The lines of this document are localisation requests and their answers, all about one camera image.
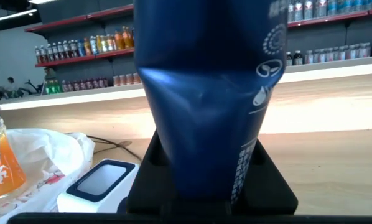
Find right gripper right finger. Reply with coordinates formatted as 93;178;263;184
231;139;299;216

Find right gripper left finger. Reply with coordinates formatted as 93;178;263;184
126;129;181;215

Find blue snack bag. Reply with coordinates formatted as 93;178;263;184
133;0;289;206

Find white barcode scanner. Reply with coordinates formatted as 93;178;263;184
56;158;140;214

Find white plastic bag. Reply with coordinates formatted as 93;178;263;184
0;128;96;224

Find row of bottles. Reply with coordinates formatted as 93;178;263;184
34;26;136;65
44;72;142;95
286;0;372;23
285;37;372;67

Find black shop shelf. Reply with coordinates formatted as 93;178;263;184
24;0;372;94

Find orange drink bottle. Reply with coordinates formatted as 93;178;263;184
0;110;27;199

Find person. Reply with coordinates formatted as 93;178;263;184
4;76;22;98

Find black cable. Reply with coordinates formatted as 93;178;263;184
86;134;142;163

